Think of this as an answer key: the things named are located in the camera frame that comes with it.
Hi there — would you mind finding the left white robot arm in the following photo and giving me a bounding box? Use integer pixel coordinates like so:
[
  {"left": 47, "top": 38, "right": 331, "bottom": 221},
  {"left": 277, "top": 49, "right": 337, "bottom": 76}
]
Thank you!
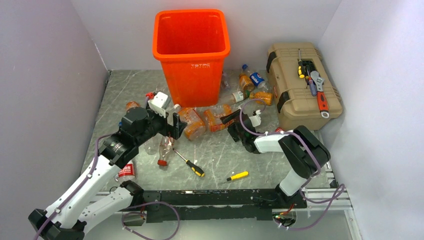
[{"left": 28, "top": 106, "right": 187, "bottom": 240}]

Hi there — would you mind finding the small orange juice bottle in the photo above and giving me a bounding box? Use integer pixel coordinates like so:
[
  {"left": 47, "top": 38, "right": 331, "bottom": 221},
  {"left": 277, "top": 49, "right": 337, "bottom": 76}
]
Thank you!
[{"left": 244, "top": 90, "right": 273, "bottom": 106}]

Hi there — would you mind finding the black yellow screwdriver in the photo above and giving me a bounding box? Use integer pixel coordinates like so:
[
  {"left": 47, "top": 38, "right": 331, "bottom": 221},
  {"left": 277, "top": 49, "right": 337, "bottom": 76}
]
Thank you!
[{"left": 172, "top": 148, "right": 205, "bottom": 177}]

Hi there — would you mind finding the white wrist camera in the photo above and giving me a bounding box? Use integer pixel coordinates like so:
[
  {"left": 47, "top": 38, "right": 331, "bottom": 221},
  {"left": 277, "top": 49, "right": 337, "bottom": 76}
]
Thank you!
[
  {"left": 146, "top": 91, "right": 171, "bottom": 118},
  {"left": 249, "top": 109, "right": 262, "bottom": 128}
]

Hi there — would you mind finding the black base frame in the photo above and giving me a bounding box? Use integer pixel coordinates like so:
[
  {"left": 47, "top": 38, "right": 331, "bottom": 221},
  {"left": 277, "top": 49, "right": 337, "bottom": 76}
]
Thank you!
[{"left": 124, "top": 188, "right": 307, "bottom": 223}]

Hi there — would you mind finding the white label clear bottle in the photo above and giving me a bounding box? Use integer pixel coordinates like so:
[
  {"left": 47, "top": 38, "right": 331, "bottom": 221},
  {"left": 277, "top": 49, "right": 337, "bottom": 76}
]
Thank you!
[{"left": 218, "top": 91, "right": 246, "bottom": 106}]

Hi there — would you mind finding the red label water bottle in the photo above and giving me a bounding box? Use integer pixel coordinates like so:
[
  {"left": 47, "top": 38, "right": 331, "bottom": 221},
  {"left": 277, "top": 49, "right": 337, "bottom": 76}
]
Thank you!
[{"left": 116, "top": 160, "right": 136, "bottom": 183}]

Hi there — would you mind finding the Pepsi bottle near toolbox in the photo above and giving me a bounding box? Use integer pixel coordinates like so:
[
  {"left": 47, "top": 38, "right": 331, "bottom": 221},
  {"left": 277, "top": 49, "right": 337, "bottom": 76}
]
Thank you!
[{"left": 249, "top": 72, "right": 266, "bottom": 89}]

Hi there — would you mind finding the clear bottle by left arm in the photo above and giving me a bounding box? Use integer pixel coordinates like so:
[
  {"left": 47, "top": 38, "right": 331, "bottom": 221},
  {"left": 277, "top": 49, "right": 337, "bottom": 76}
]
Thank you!
[{"left": 143, "top": 137, "right": 160, "bottom": 155}]

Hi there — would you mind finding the small yellow screwdriver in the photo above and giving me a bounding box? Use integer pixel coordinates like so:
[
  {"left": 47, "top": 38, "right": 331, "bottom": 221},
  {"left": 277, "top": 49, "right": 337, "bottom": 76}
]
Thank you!
[{"left": 220, "top": 171, "right": 249, "bottom": 184}]

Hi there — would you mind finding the orange label bottle left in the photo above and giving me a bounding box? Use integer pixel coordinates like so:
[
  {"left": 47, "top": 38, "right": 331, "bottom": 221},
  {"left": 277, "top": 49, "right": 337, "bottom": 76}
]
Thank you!
[{"left": 125, "top": 101, "right": 141, "bottom": 113}]

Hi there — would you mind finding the orange plastic bin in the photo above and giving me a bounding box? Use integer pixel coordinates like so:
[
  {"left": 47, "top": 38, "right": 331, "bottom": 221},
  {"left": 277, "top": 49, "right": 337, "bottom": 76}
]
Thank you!
[{"left": 152, "top": 9, "right": 231, "bottom": 108}]

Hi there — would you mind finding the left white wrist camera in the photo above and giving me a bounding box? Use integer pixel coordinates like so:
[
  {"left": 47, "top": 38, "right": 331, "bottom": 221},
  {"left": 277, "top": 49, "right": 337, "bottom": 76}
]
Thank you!
[{"left": 146, "top": 91, "right": 171, "bottom": 118}]

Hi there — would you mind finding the tan plastic toolbox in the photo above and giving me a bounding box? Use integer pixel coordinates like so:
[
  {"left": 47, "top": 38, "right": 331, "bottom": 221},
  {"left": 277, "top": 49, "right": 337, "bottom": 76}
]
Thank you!
[{"left": 266, "top": 42, "right": 343, "bottom": 131}]

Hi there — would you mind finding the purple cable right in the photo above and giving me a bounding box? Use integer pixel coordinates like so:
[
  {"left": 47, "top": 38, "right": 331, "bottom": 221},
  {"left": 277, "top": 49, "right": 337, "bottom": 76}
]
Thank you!
[{"left": 239, "top": 98, "right": 346, "bottom": 232}]

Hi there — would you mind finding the red cap clear bottle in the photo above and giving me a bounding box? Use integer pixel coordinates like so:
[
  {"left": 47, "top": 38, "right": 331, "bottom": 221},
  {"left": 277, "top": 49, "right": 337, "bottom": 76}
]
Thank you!
[{"left": 157, "top": 136, "right": 175, "bottom": 167}]

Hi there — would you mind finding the purple cable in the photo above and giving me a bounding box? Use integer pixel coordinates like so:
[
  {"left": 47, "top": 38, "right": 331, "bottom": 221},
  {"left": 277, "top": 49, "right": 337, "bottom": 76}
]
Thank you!
[
  {"left": 239, "top": 98, "right": 346, "bottom": 232},
  {"left": 121, "top": 200, "right": 181, "bottom": 240}
]

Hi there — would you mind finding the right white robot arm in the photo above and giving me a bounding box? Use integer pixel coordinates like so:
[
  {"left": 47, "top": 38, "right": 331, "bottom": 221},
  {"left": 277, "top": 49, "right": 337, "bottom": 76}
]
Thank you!
[{"left": 220, "top": 109, "right": 331, "bottom": 208}]

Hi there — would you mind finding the orange bottle blue cap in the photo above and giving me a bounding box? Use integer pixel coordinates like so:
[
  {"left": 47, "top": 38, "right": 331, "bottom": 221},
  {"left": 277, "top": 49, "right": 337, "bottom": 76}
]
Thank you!
[{"left": 239, "top": 64, "right": 255, "bottom": 92}]

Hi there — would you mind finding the yellow screwdriver on toolbox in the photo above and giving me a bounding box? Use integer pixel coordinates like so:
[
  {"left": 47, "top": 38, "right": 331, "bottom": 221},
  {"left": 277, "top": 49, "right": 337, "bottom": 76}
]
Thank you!
[{"left": 297, "top": 49, "right": 305, "bottom": 79}]

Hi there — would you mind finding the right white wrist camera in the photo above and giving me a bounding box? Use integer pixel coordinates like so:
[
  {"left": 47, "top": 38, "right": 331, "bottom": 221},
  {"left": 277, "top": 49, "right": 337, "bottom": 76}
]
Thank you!
[{"left": 249, "top": 109, "right": 262, "bottom": 128}]

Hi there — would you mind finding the large orange bottle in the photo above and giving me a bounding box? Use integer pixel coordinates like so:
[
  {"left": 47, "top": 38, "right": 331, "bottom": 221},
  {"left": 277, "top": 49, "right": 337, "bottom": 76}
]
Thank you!
[
  {"left": 203, "top": 104, "right": 234, "bottom": 132},
  {"left": 173, "top": 104, "right": 206, "bottom": 141}
]

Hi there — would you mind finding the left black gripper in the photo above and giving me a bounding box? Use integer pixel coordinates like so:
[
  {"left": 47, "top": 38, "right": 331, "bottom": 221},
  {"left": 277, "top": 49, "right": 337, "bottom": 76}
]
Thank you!
[{"left": 135, "top": 99, "right": 187, "bottom": 146}]

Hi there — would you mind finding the blue red screwdriver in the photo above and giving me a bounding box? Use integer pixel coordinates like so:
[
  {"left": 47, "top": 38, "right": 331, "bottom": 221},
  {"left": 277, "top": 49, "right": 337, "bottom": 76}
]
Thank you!
[{"left": 305, "top": 65, "right": 317, "bottom": 97}]

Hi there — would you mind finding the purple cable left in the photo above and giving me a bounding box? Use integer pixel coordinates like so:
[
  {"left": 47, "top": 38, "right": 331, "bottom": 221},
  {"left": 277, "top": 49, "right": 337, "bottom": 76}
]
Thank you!
[{"left": 121, "top": 200, "right": 181, "bottom": 240}]

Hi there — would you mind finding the orange adjustable wrench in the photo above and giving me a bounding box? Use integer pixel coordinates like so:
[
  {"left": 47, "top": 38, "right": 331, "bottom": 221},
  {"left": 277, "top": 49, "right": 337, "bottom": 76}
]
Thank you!
[{"left": 310, "top": 70, "right": 330, "bottom": 119}]

